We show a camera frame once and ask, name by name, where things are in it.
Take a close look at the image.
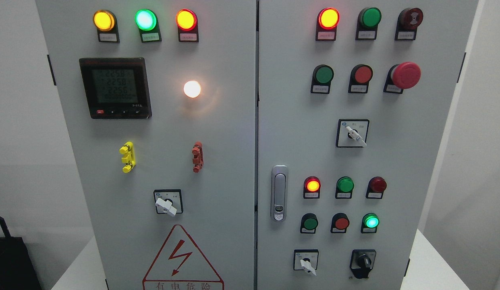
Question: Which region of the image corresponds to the black digital power meter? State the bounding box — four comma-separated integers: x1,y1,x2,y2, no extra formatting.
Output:
79,57,152,119

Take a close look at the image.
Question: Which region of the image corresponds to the green lamp button lower right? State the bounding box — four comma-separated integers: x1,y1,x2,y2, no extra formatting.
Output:
361,213,380,234

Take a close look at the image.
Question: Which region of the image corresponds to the red push button lower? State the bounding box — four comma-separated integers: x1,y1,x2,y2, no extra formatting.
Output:
330,213,350,234

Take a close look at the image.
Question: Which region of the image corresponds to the green push button lower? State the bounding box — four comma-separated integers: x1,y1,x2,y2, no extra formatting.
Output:
300,213,319,234

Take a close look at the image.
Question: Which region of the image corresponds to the red emergency stop mushroom button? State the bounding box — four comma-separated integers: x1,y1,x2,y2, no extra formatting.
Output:
384,61,421,94

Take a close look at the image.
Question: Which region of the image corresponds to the green push button upper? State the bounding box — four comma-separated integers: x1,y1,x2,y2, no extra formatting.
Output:
310,64,334,94

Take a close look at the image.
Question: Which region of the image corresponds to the silver door lock handle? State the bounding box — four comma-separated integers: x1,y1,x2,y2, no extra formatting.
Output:
270,165,288,222

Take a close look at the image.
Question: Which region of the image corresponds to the dark red buzzer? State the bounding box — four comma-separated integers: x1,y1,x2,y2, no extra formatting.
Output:
395,8,423,41

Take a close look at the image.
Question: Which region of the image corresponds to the white glowing indicator lamp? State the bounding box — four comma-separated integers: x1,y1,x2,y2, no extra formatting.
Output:
183,80,201,98

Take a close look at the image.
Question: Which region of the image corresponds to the red indicator light right top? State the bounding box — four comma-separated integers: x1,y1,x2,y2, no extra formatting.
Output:
315,7,340,41

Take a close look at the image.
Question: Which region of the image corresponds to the yellow terminal connector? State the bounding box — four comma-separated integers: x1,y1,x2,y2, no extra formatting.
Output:
119,141,136,173

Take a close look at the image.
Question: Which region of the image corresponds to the red lightning warning sticker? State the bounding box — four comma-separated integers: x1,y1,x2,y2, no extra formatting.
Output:
142,224,225,290

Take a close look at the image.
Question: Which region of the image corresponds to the green lit indicator light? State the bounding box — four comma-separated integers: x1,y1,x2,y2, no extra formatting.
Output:
135,9,162,43

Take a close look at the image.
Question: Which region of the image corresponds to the white selector switch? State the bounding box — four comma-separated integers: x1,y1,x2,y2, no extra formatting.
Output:
335,119,370,147
293,249,319,276

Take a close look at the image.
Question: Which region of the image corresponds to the red push button upper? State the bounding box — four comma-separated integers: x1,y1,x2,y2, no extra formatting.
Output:
348,64,373,94

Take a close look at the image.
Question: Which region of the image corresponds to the green push button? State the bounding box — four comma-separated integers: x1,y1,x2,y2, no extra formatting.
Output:
310,64,334,94
300,213,319,234

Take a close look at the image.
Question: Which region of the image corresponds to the green indicator light lower middle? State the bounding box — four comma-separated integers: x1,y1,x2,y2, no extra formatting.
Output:
335,176,355,199

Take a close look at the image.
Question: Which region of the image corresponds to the red push button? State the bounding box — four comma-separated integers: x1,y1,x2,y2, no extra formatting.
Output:
330,213,350,234
348,64,373,94

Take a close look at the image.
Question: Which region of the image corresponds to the red indicator light left door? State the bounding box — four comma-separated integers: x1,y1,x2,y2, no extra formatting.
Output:
175,9,199,42

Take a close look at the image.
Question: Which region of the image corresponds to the red indicator light lower left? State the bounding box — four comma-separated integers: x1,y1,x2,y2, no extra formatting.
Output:
303,176,321,199

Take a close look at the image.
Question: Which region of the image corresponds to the green indicator light right top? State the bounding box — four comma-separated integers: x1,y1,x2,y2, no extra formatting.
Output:
355,7,382,40

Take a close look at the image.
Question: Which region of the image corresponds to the white selector switch upper right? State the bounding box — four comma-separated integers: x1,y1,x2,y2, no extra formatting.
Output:
335,119,370,147

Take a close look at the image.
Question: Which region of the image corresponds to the yellow indicator light top left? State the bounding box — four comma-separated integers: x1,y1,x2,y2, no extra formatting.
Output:
93,10,120,43

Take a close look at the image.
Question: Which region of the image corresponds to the grey electrical control cabinet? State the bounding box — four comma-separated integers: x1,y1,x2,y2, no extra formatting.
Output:
36,0,479,290

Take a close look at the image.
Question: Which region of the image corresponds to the black device with antenna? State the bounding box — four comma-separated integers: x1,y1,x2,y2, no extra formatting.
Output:
0,217,41,290

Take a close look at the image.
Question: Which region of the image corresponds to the red indicator light lower right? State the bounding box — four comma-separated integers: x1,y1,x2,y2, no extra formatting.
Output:
366,176,387,199

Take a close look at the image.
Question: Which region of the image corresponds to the white selector switch bottom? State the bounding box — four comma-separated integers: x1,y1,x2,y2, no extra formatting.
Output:
293,249,319,276

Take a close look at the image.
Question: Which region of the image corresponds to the white selector switch left door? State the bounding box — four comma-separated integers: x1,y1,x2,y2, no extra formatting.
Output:
153,189,183,217

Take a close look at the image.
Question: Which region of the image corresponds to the red terminal connector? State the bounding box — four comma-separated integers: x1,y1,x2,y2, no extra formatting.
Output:
191,141,204,173

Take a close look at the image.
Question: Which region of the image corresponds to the black knob selector switch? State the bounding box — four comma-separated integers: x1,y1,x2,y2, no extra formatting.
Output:
349,249,376,279

